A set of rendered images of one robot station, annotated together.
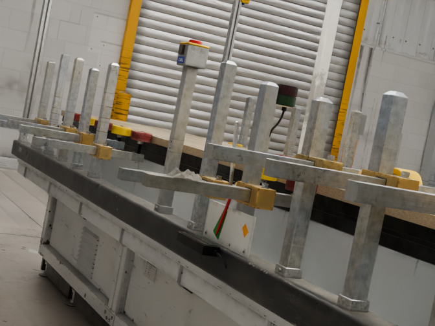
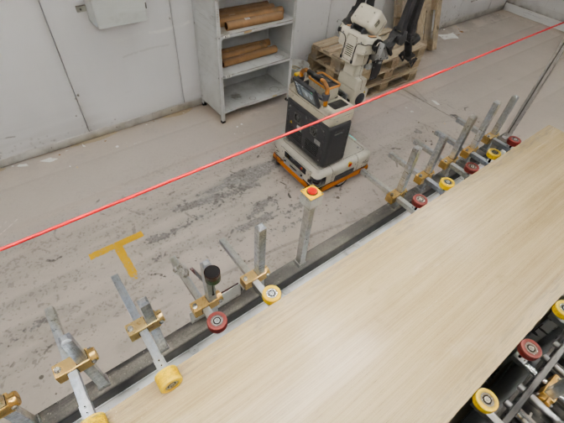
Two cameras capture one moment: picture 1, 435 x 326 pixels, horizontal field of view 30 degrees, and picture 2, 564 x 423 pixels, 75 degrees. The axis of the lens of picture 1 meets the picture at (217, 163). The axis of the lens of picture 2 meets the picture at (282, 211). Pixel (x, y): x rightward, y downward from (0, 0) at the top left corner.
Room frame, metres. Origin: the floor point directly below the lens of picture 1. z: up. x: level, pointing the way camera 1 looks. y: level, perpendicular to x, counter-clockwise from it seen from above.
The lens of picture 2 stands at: (2.07, -0.91, 2.29)
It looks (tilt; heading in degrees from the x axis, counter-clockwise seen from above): 47 degrees down; 75
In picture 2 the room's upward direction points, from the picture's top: 5 degrees clockwise
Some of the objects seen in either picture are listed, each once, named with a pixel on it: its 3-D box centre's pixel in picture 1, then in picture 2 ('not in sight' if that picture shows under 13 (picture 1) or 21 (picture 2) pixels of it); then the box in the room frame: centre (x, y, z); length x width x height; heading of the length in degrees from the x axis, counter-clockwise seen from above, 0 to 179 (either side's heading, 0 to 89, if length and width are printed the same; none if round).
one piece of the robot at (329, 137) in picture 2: not in sight; (320, 117); (2.99, 1.59, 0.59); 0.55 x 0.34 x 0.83; 115
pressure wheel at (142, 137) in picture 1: (140, 145); (417, 206); (3.16, 0.31, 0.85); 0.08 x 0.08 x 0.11
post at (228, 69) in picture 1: (213, 147); (259, 260); (2.23, 0.02, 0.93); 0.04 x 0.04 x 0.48; 26
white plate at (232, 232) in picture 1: (227, 227); (216, 303); (2.03, -0.05, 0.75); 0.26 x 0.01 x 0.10; 26
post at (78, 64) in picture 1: (70, 111); (456, 148); (3.58, 0.68, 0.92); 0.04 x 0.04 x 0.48; 26
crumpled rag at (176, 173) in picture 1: (186, 173); (180, 269); (1.89, 0.07, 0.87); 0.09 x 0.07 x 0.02; 116
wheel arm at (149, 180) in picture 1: (228, 193); (194, 292); (1.94, -0.04, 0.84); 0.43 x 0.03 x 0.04; 116
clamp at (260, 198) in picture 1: (253, 195); (206, 303); (1.99, -0.10, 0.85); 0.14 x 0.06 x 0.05; 26
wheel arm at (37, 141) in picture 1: (89, 150); (388, 190); (3.07, 0.49, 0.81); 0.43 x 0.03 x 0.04; 116
